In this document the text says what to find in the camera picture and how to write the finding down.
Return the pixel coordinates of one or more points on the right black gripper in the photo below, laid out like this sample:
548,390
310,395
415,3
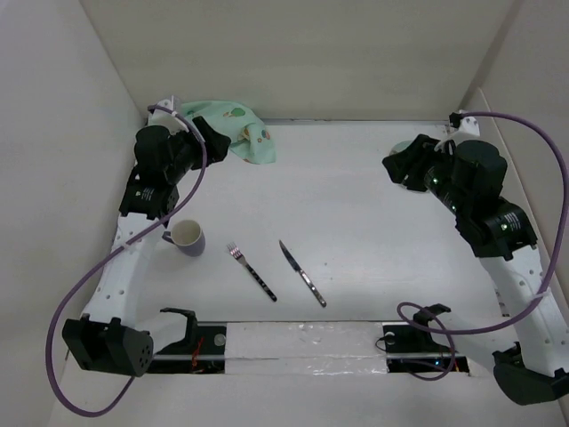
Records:
412,160

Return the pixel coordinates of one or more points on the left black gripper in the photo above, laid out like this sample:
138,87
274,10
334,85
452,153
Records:
214,143

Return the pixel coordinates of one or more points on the green cartoon print cloth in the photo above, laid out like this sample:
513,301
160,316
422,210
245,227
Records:
250,138

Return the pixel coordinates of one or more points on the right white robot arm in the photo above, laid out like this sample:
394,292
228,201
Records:
528,352

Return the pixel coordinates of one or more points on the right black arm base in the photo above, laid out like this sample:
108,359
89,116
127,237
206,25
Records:
411,351

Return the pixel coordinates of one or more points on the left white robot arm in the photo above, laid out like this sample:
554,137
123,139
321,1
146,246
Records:
107,337

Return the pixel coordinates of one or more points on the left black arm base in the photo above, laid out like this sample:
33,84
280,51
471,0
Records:
182,345

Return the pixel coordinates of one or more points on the pale green glass plate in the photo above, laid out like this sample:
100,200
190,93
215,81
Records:
399,147

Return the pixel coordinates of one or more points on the purple mug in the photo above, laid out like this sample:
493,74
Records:
187,236

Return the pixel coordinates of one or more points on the silver fork dark handle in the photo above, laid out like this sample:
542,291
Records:
239,257

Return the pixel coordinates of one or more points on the silver knife dark handle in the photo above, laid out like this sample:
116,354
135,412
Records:
300,271

